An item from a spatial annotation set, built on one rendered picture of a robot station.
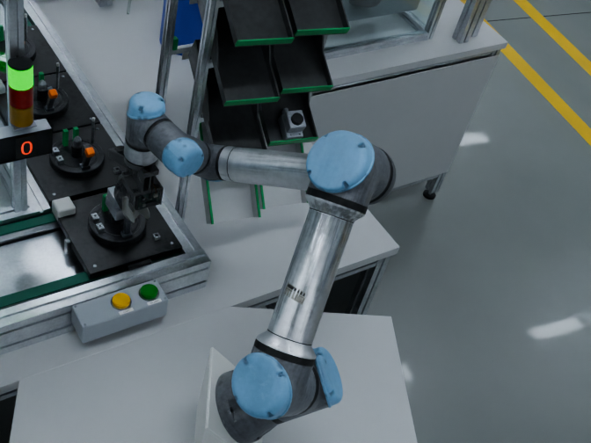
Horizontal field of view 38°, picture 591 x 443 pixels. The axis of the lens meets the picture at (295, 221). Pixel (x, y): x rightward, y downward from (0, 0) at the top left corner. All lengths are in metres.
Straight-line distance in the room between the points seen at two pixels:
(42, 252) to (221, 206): 0.45
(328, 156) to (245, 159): 0.31
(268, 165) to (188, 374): 0.56
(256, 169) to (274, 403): 0.50
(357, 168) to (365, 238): 0.95
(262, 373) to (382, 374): 0.66
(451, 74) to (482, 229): 0.86
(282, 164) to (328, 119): 1.38
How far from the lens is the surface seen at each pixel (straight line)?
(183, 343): 2.08
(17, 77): 1.88
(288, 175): 1.73
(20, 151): 2.00
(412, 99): 3.35
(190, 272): 2.12
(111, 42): 2.95
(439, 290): 3.60
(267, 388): 1.53
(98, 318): 1.98
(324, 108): 3.05
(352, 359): 2.14
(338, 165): 1.51
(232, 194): 2.18
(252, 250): 2.30
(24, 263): 2.14
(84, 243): 2.11
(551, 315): 3.75
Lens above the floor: 2.53
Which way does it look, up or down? 44 degrees down
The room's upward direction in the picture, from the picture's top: 16 degrees clockwise
